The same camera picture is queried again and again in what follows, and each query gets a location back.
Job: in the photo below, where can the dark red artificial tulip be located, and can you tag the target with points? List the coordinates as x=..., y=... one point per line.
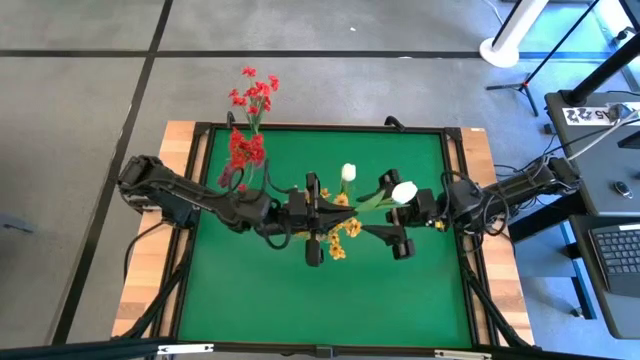
x=227, y=176

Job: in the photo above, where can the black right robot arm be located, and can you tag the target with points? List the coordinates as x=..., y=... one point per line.
x=510, y=190

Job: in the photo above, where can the white pole round base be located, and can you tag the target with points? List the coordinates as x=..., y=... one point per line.
x=500, y=50

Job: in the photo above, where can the red artificial flower bunch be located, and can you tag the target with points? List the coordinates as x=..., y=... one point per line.
x=257, y=90
x=245, y=150

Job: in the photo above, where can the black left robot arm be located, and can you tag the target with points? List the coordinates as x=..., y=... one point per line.
x=170, y=190

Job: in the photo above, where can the silver metal bracket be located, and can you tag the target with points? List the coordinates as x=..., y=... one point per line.
x=462, y=355
x=185, y=348

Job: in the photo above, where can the black tripod light stand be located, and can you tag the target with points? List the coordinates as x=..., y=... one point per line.
x=525, y=86

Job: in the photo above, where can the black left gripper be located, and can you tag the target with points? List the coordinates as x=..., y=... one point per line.
x=295, y=212

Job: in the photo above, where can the grey floor object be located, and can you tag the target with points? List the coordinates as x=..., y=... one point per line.
x=15, y=223

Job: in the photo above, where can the dark grey desk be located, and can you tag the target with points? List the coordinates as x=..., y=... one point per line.
x=600, y=150

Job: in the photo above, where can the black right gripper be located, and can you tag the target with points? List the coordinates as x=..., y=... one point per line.
x=420, y=212

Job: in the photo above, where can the black pole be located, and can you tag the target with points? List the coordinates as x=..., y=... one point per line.
x=605, y=67

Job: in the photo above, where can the white artificial tulip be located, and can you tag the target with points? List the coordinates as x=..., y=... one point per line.
x=348, y=172
x=404, y=192

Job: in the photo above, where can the black aluminium table frame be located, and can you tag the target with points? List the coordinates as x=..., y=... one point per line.
x=325, y=127

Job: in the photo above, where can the black key fob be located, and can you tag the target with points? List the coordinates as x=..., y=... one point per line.
x=622, y=189

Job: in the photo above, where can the black keyboard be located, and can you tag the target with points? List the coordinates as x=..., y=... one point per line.
x=620, y=250

